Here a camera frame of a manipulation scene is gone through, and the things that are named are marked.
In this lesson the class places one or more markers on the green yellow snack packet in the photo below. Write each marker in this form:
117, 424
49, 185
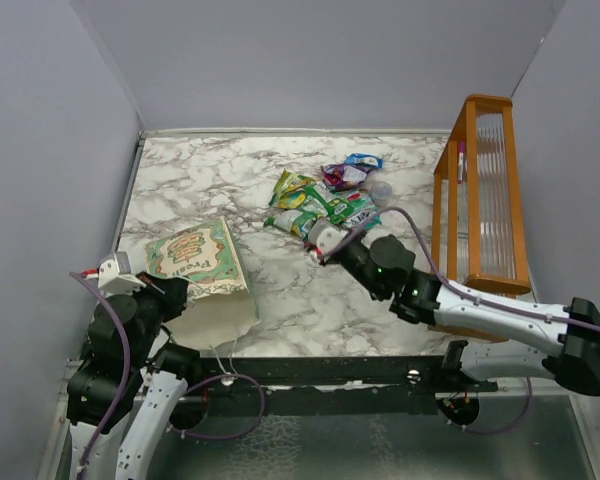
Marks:
287, 183

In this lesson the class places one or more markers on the purple red snack packet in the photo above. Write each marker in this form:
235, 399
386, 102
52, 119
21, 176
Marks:
341, 177

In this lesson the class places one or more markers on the orange wooden rack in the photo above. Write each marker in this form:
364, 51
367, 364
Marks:
478, 236

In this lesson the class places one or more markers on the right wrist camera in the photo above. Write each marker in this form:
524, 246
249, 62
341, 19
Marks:
322, 238

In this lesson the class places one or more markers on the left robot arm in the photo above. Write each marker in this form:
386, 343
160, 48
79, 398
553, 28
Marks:
120, 398

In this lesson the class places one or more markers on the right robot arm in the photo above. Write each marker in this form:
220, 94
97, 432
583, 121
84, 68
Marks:
551, 341

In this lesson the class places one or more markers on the blue snack packet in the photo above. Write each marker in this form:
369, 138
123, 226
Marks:
364, 161

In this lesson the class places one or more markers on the small clear plastic cup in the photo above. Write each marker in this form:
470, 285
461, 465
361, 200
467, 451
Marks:
381, 193

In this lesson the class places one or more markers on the teal snack packet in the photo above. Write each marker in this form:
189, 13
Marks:
363, 206

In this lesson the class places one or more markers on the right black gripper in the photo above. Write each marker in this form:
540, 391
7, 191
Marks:
332, 259

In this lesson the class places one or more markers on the green paper gift bag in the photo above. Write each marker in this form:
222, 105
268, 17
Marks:
220, 308

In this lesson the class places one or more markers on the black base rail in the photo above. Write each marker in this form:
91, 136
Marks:
324, 386

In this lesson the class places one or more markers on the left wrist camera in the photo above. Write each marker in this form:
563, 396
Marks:
114, 275

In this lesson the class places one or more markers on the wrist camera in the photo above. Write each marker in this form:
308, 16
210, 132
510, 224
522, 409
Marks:
114, 275
322, 238

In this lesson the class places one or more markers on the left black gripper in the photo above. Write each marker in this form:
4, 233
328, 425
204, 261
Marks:
171, 290

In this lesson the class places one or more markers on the pink white marker pen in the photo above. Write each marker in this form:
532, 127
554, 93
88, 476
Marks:
461, 163

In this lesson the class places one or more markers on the green yellow small packet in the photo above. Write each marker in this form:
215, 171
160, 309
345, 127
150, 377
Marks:
293, 221

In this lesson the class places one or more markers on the green white snack packet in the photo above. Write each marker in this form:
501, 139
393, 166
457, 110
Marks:
321, 201

